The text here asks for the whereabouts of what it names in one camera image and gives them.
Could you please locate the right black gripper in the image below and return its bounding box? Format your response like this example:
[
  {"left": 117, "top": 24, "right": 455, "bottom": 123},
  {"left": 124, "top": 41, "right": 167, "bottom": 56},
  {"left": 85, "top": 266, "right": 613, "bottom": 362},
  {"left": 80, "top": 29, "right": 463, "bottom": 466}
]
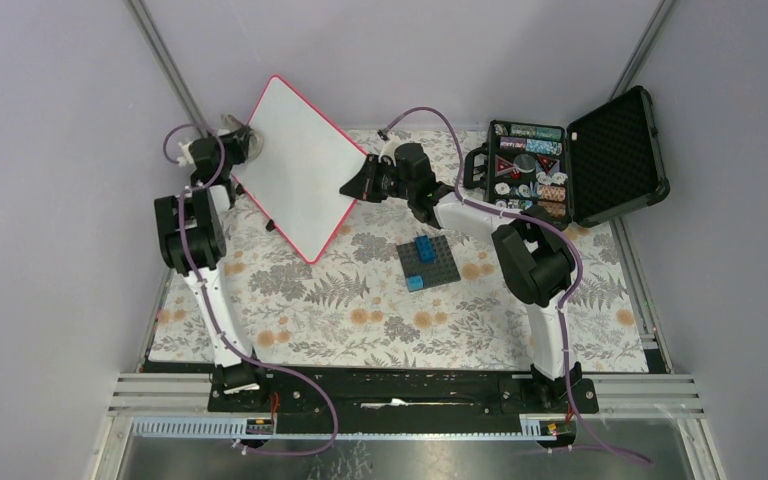
[{"left": 338, "top": 156, "right": 413, "bottom": 205}]

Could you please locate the red framed whiteboard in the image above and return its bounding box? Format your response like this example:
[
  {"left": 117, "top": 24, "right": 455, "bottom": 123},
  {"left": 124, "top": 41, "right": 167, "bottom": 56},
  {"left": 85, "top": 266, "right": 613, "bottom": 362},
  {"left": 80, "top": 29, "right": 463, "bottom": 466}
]
[{"left": 234, "top": 75, "right": 366, "bottom": 264}]

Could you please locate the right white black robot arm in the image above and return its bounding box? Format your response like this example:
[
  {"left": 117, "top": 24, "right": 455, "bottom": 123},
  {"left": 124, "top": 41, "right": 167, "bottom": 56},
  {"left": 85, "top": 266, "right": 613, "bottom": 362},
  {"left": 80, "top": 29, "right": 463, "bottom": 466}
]
[{"left": 339, "top": 143, "right": 582, "bottom": 415}]

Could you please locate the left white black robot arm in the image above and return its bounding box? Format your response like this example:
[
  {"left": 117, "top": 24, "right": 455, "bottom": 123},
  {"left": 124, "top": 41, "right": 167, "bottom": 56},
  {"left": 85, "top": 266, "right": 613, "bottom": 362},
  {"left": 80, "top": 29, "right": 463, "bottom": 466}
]
[{"left": 153, "top": 125, "right": 271, "bottom": 411}]

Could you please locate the blue brick stack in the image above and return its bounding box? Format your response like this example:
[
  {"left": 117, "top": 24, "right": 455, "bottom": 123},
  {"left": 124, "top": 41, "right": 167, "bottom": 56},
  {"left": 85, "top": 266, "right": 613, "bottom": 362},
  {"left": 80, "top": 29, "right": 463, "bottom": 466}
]
[{"left": 414, "top": 235, "right": 436, "bottom": 264}]

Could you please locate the small light blue brick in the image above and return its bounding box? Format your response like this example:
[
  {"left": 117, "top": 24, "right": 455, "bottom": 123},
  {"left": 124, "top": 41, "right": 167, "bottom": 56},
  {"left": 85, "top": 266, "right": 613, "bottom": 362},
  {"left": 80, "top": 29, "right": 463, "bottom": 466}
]
[{"left": 406, "top": 275, "right": 425, "bottom": 292}]

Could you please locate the dark grey brick baseplate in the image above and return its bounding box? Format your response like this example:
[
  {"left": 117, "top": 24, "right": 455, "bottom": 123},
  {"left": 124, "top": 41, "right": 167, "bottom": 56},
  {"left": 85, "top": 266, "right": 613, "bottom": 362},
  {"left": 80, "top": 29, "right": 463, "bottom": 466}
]
[{"left": 396, "top": 235, "right": 461, "bottom": 293}]

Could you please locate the floral table mat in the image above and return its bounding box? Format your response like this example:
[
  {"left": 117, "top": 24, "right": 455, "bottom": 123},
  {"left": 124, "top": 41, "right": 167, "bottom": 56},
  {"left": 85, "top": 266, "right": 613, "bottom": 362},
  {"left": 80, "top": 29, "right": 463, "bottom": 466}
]
[{"left": 148, "top": 198, "right": 649, "bottom": 373}]

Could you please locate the black poker chip case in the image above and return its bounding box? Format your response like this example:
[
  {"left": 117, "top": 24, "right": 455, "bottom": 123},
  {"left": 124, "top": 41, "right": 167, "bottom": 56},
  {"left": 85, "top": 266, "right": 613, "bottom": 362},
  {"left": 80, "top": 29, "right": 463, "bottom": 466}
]
[{"left": 462, "top": 86, "right": 670, "bottom": 228}]

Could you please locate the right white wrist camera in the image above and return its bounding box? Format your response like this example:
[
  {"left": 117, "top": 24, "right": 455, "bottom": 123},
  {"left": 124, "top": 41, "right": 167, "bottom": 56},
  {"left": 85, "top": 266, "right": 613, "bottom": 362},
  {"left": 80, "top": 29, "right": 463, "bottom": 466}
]
[{"left": 377, "top": 130, "right": 410, "bottom": 167}]

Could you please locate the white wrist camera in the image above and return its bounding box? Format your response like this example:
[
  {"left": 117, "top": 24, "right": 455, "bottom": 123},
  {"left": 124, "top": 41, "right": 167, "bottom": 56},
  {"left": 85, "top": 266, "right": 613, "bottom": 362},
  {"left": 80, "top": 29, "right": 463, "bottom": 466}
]
[
  {"left": 175, "top": 140, "right": 194, "bottom": 167},
  {"left": 377, "top": 130, "right": 410, "bottom": 167}
]

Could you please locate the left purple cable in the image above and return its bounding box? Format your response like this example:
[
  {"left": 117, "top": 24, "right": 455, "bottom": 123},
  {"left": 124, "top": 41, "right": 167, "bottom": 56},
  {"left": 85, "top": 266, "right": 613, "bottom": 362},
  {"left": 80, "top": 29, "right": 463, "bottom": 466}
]
[{"left": 161, "top": 123, "right": 340, "bottom": 460}]

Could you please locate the purple cable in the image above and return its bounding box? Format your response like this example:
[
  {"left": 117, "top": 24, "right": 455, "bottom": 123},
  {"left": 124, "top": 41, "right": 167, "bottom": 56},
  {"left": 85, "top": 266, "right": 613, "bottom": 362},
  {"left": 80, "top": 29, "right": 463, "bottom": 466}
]
[
  {"left": 161, "top": 123, "right": 340, "bottom": 460},
  {"left": 377, "top": 106, "right": 654, "bottom": 468}
]

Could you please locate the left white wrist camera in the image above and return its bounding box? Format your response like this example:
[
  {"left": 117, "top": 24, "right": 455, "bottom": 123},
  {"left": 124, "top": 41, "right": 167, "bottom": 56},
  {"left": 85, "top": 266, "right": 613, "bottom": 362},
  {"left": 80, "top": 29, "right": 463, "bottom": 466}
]
[{"left": 175, "top": 140, "right": 194, "bottom": 167}]

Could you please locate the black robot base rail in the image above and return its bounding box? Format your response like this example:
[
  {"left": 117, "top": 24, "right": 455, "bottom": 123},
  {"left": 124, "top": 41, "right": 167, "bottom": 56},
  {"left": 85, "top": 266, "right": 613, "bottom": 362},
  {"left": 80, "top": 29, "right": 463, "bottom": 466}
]
[{"left": 208, "top": 366, "right": 599, "bottom": 436}]

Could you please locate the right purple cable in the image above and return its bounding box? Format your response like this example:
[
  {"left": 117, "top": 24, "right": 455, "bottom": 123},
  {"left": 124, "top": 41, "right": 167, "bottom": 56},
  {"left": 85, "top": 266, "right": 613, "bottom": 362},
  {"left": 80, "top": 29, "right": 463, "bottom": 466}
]
[{"left": 377, "top": 106, "right": 654, "bottom": 468}]

